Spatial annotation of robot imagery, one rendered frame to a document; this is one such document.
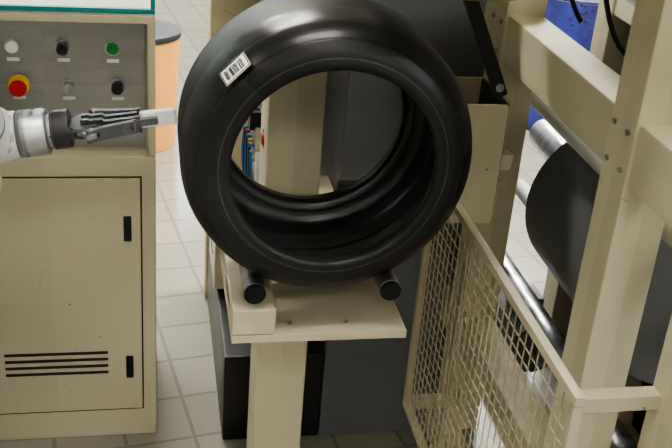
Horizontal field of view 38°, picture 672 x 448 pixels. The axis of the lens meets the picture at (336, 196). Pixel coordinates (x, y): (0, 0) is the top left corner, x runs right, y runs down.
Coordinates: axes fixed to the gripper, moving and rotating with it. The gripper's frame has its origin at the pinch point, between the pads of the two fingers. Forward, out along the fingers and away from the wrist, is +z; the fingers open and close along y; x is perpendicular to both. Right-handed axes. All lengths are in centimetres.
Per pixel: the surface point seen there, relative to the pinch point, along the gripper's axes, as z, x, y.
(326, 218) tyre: 33, 35, 15
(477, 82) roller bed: 75, 15, 38
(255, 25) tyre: 20.2, -16.3, -1.3
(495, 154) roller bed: 74, 26, 19
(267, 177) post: 21.3, 27.9, 26.0
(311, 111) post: 32.7, 12.9, 25.9
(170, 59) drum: -3, 77, 272
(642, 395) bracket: 74, 36, -59
